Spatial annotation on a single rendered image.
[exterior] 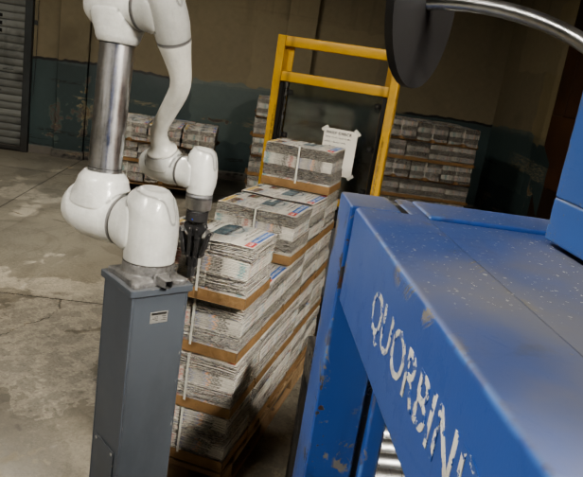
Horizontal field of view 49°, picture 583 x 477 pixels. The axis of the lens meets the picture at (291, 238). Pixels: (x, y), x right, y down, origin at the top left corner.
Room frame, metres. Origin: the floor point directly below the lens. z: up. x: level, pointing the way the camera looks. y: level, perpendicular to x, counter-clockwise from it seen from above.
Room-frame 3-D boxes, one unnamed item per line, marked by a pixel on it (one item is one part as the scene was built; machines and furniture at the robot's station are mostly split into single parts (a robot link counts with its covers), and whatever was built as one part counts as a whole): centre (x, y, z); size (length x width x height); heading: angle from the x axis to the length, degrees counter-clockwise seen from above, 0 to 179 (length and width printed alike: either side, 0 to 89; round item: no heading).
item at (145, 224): (1.83, 0.42, 1.17); 0.18 x 0.16 x 0.22; 66
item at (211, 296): (2.24, 0.16, 0.86); 0.29 x 0.16 x 0.04; 166
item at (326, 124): (3.89, -0.12, 1.28); 0.57 x 0.01 x 0.65; 76
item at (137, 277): (1.82, 0.40, 1.03); 0.22 x 0.18 x 0.06; 42
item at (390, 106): (3.79, -0.43, 0.97); 0.09 x 0.09 x 1.75; 76
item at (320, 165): (3.45, -0.01, 0.65); 0.39 x 0.30 x 1.29; 76
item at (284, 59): (3.95, 0.21, 0.97); 0.09 x 0.09 x 1.75; 76
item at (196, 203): (2.11, 0.33, 1.19); 0.09 x 0.09 x 0.06
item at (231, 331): (2.74, 0.17, 0.42); 1.17 x 0.39 x 0.83; 166
